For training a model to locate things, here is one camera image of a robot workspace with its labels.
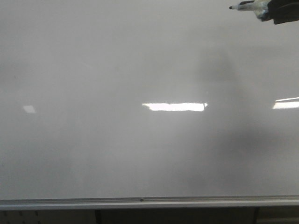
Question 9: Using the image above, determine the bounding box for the white whiteboard with aluminium frame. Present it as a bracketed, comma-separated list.
[0, 0, 299, 210]

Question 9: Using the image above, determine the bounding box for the dark table under whiteboard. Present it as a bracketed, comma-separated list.
[0, 206, 299, 224]

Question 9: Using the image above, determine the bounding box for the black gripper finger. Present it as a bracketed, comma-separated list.
[267, 0, 299, 25]

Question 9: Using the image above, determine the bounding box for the black and white marker pen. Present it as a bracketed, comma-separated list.
[228, 0, 271, 21]

